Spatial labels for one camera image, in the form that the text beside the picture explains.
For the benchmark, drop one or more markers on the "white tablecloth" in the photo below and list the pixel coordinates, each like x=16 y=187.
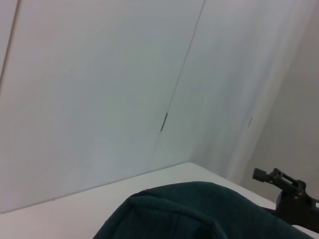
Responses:
x=74 y=216

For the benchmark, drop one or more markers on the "dark blue fabric lunch bag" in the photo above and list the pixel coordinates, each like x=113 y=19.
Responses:
x=187 y=214

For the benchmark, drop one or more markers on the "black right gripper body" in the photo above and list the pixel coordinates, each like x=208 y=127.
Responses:
x=299 y=211

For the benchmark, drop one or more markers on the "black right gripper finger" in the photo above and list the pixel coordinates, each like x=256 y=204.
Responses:
x=276 y=178

